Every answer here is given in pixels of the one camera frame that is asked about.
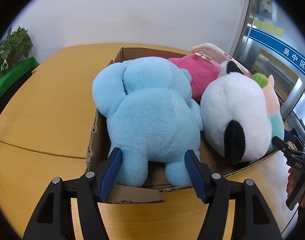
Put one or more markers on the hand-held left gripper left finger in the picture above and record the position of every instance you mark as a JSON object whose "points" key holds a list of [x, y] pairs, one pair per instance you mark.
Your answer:
{"points": [[112, 170]]}

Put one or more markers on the cardboard box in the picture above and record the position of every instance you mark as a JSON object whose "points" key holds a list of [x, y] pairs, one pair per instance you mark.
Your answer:
{"points": [[132, 195]]}

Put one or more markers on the white black panda plush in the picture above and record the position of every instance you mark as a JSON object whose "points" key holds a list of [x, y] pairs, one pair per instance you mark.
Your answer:
{"points": [[232, 105]]}

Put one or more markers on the row of yellow sticky notes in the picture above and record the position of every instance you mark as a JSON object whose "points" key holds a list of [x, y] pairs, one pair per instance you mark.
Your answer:
{"points": [[267, 27]]}

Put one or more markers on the glass door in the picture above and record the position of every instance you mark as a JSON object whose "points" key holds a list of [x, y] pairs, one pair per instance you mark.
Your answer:
{"points": [[280, 67]]}

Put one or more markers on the small plush with green hat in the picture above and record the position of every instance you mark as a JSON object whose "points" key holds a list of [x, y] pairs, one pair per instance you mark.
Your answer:
{"points": [[275, 127]]}

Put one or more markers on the green planter box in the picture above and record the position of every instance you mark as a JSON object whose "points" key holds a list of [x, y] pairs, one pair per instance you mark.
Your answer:
{"points": [[12, 77]]}

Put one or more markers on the person's right hand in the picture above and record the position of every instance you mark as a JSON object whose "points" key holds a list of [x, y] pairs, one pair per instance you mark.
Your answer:
{"points": [[290, 182]]}

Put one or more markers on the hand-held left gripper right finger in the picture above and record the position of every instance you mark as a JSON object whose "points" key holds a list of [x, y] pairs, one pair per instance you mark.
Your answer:
{"points": [[195, 172]]}

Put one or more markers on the pink plush bear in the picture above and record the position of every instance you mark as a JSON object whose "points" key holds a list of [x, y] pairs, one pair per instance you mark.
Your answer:
{"points": [[200, 80]]}

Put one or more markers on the green potted plant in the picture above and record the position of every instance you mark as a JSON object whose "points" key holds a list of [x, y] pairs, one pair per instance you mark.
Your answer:
{"points": [[12, 50]]}

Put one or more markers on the light blue plush toy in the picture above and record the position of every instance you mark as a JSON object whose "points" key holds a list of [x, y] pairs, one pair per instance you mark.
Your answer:
{"points": [[147, 120]]}

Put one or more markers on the blue door sign band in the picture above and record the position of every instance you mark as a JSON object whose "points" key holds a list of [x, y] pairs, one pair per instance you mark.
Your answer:
{"points": [[280, 48]]}

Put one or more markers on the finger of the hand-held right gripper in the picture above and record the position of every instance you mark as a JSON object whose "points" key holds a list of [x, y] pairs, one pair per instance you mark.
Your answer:
{"points": [[282, 143], [290, 136]]}

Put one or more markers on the cartoon door poster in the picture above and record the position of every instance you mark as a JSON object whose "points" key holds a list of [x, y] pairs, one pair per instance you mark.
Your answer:
{"points": [[265, 5]]}

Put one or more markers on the clear pink phone case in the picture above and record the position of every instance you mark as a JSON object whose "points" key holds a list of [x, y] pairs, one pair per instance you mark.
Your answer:
{"points": [[212, 52]]}

